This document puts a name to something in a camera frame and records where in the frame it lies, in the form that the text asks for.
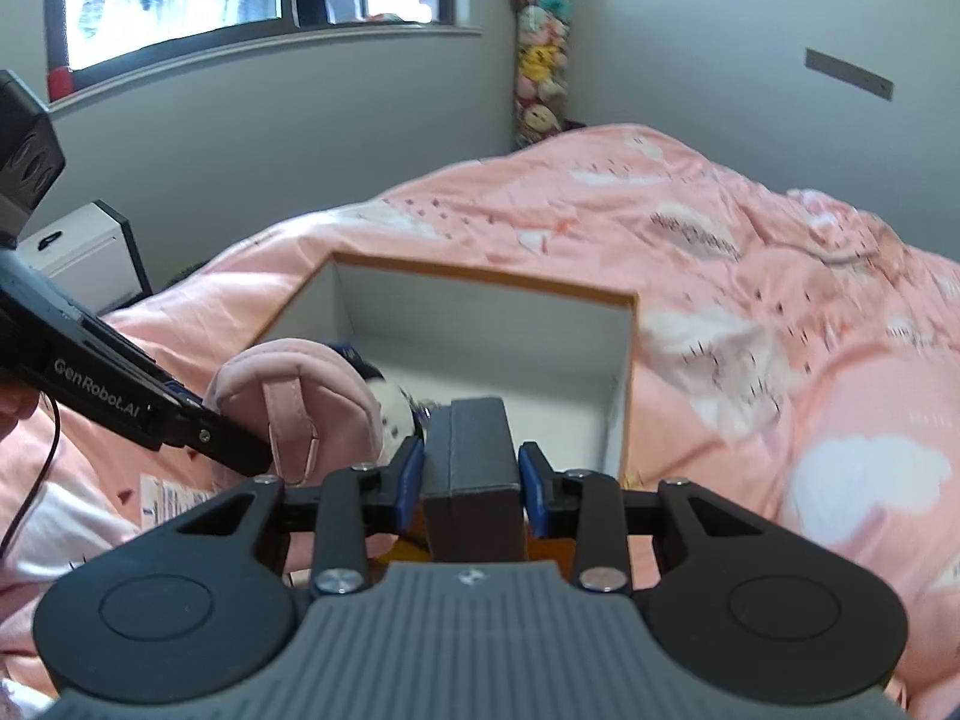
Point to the pink patterned duvet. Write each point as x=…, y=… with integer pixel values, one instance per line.
x=793, y=402

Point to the white printed label card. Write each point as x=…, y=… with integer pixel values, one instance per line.
x=162, y=500

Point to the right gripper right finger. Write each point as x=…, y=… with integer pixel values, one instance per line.
x=591, y=509

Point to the clear tube of plush toys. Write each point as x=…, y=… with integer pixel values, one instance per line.
x=541, y=88

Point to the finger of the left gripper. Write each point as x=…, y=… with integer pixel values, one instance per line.
x=196, y=427

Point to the pink fabric pouch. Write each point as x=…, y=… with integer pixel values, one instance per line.
x=313, y=409

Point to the dark grey small box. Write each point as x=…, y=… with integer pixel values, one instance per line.
x=471, y=494

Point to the orange cardboard box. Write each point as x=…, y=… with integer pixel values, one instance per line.
x=558, y=355

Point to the white box with black edge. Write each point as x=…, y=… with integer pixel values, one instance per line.
x=90, y=254

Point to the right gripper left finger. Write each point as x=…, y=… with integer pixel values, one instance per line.
x=348, y=508

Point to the grey wall plate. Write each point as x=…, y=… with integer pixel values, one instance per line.
x=848, y=73

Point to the white black plush toy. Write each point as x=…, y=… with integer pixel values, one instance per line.
x=399, y=419

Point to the person's left hand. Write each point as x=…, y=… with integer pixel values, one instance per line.
x=17, y=403

